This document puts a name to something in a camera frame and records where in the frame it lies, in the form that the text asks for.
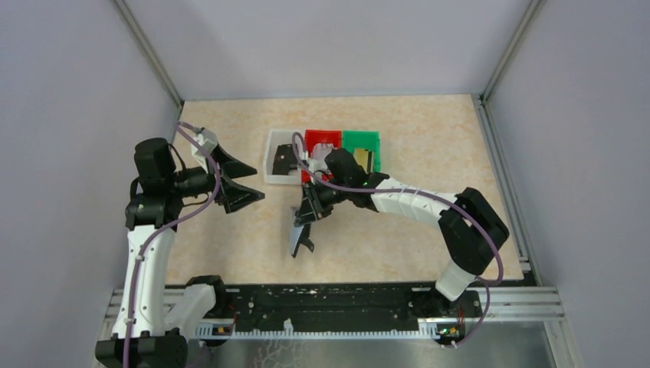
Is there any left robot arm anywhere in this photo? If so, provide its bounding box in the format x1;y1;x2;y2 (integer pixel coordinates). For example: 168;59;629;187
95;133;264;367

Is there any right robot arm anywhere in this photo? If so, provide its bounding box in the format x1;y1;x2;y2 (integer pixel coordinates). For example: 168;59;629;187
290;149;510;302

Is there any silver VIP card stack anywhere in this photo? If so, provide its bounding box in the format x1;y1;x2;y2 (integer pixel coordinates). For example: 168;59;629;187
310;143;336;161

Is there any black VIP card stack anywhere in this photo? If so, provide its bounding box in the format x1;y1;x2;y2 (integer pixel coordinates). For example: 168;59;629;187
271;143;298;176

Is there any gold VIP card stack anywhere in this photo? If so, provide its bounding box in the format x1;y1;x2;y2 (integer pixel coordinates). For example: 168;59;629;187
353;148;375;173

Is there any white plastic bin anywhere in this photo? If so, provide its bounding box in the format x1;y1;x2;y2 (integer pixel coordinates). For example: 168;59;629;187
263;129;305;186

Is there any red plastic bin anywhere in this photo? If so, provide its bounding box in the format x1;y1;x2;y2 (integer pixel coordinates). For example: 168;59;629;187
301;130;343;180

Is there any green plastic bin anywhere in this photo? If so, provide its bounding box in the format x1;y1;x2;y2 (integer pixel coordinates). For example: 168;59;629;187
342;130;381;172

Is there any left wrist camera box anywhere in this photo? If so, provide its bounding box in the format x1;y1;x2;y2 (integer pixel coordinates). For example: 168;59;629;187
191;127;218;172

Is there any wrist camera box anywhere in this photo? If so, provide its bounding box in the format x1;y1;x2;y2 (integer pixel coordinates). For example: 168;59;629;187
301;151;330;176
191;127;218;172

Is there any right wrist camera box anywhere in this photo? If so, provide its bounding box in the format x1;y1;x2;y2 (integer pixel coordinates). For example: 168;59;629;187
301;151;330;176

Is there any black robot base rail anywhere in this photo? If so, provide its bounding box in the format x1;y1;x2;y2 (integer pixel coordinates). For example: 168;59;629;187
191;282;483;344

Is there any grey aluminium frame rail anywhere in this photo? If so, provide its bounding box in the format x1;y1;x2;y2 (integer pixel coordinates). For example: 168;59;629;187
471;1;583;367

